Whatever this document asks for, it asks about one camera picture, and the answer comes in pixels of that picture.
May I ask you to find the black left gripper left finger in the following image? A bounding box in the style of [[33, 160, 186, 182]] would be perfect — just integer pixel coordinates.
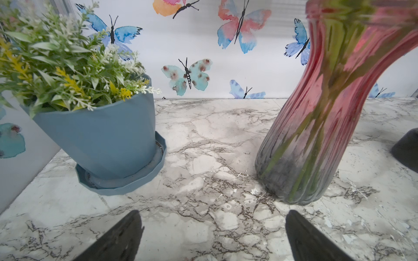
[[75, 210, 145, 261]]

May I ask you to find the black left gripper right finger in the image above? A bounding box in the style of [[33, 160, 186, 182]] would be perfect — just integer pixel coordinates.
[[285, 210, 353, 261]]

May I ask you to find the black ribbed vase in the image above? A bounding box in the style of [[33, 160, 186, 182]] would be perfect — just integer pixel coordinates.
[[390, 128, 418, 172]]

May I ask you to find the pink ribbed glass vase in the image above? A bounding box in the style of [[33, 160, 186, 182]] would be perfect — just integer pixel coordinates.
[[255, 1, 418, 206]]

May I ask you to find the blue plant pot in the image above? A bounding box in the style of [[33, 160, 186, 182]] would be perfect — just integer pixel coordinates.
[[33, 94, 167, 196]]

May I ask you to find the green artificial bush plant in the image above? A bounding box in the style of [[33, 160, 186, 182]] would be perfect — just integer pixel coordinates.
[[1, 1, 160, 117]]

